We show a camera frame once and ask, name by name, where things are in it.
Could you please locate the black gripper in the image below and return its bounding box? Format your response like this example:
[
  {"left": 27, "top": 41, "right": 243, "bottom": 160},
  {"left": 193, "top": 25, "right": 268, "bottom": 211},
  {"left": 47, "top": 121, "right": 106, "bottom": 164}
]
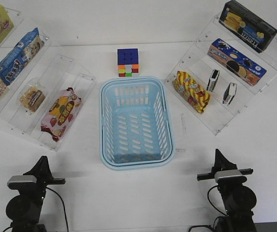
[
  {"left": 196, "top": 148, "right": 253, "bottom": 189},
  {"left": 23, "top": 156, "right": 65, "bottom": 193}
]

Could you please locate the black white tissue pack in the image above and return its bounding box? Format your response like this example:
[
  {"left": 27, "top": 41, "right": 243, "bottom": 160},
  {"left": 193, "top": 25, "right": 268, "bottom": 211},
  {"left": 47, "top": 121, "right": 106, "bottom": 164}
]
[
  {"left": 222, "top": 83, "right": 237, "bottom": 105},
  {"left": 207, "top": 69, "right": 220, "bottom": 92}
]

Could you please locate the bread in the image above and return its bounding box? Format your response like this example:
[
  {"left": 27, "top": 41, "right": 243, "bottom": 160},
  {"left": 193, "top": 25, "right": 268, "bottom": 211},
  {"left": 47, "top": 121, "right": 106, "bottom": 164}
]
[{"left": 16, "top": 78, "right": 47, "bottom": 115}]

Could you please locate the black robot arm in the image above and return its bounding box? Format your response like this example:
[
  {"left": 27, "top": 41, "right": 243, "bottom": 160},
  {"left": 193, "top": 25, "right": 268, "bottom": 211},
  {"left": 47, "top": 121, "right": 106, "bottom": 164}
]
[
  {"left": 197, "top": 149, "right": 257, "bottom": 232},
  {"left": 6, "top": 156, "right": 66, "bottom": 232}
]

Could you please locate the light blue plastic basket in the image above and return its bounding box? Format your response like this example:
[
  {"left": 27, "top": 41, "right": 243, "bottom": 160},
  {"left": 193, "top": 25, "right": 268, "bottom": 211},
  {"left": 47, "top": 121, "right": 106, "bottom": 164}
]
[{"left": 99, "top": 76, "right": 176, "bottom": 171}]

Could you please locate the pink fruit snack bag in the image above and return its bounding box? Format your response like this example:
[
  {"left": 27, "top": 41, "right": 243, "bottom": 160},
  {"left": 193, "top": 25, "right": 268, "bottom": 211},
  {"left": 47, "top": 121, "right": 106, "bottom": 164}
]
[{"left": 41, "top": 87, "right": 82, "bottom": 142}]

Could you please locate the red yellow striped snack bag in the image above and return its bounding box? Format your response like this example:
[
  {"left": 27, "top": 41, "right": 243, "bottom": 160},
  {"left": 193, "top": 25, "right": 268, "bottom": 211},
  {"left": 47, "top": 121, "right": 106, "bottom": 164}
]
[{"left": 173, "top": 71, "right": 211, "bottom": 114}]

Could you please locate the clear acrylic left shelf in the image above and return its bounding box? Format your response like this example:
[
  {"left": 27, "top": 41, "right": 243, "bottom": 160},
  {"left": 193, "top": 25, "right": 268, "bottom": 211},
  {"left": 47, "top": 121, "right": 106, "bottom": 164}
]
[{"left": 0, "top": 6, "right": 97, "bottom": 152}]

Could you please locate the clear acrylic shelf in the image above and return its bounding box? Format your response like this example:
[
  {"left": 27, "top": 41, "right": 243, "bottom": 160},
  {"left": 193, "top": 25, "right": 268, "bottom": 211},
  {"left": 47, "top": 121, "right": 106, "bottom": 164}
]
[
  {"left": 165, "top": 14, "right": 277, "bottom": 134},
  {"left": 0, "top": 6, "right": 97, "bottom": 152}
]

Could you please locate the clear acrylic right shelf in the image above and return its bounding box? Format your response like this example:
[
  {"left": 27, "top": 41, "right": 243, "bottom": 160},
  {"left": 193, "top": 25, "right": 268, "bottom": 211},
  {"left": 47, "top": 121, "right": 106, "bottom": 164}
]
[{"left": 165, "top": 14, "right": 277, "bottom": 134}]

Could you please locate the blue sandwich cookie box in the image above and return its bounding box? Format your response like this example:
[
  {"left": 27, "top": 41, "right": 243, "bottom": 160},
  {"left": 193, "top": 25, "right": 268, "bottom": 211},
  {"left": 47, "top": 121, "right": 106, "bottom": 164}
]
[{"left": 208, "top": 38, "right": 267, "bottom": 86}]

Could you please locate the blue cookie bag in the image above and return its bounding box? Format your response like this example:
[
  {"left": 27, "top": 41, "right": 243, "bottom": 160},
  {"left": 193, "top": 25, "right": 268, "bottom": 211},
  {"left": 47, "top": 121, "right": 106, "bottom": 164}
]
[{"left": 0, "top": 28, "right": 44, "bottom": 86}]

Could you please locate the black cracker box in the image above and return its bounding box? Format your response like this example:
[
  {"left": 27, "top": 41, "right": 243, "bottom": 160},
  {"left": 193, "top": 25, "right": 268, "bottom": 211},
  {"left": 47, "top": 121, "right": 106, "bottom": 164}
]
[{"left": 219, "top": 0, "right": 277, "bottom": 53}]

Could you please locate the colourful puzzle cube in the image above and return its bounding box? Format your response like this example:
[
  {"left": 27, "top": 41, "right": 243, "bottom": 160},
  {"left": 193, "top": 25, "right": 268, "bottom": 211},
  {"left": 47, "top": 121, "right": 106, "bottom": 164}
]
[{"left": 117, "top": 48, "right": 139, "bottom": 77}]

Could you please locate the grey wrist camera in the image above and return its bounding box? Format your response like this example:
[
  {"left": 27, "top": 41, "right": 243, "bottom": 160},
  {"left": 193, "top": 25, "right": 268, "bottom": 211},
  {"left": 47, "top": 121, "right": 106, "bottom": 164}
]
[
  {"left": 214, "top": 169, "right": 247, "bottom": 183},
  {"left": 7, "top": 175, "right": 37, "bottom": 190}
]

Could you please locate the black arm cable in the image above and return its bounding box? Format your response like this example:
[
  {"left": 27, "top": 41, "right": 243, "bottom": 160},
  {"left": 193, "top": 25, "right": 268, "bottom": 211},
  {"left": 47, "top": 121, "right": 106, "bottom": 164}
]
[
  {"left": 0, "top": 187, "right": 69, "bottom": 232},
  {"left": 188, "top": 185, "right": 228, "bottom": 232}
]

